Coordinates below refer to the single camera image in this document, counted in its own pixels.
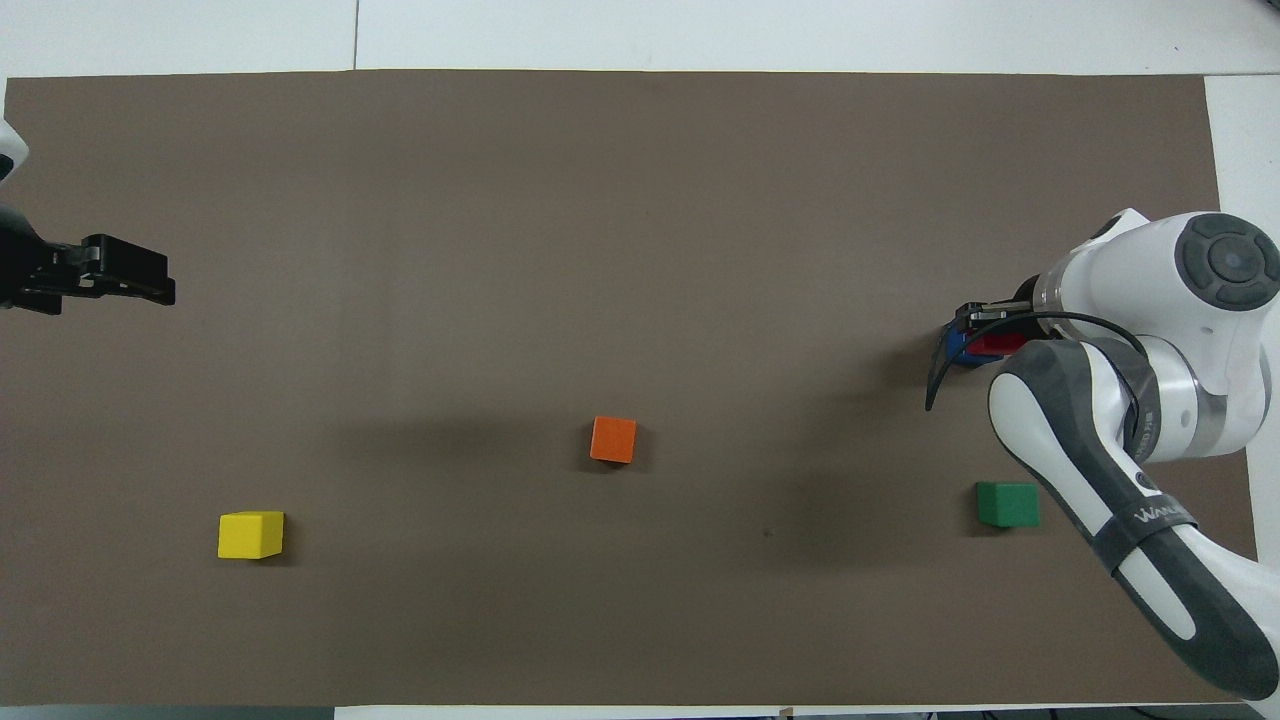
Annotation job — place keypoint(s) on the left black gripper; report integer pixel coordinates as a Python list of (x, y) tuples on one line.
[(30, 275)]

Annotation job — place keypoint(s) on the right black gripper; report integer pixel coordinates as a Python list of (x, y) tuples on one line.
[(1028, 300)]

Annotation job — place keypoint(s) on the red wooden block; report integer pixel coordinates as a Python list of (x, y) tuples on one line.
[(995, 346)]

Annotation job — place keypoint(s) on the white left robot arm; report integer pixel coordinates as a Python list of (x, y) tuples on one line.
[(10, 155)]

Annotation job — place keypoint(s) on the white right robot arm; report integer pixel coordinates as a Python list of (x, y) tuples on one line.
[(1150, 400)]

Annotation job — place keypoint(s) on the blue wooden block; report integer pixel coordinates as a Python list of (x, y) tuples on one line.
[(957, 350)]

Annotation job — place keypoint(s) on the green wooden block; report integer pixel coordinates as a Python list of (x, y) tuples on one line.
[(1007, 505)]

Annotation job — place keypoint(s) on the yellow wooden block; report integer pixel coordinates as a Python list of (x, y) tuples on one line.
[(249, 536)]

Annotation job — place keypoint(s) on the orange wooden block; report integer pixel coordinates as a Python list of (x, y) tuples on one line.
[(613, 440)]

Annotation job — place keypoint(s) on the brown table mat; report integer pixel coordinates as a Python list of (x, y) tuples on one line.
[(640, 200)]

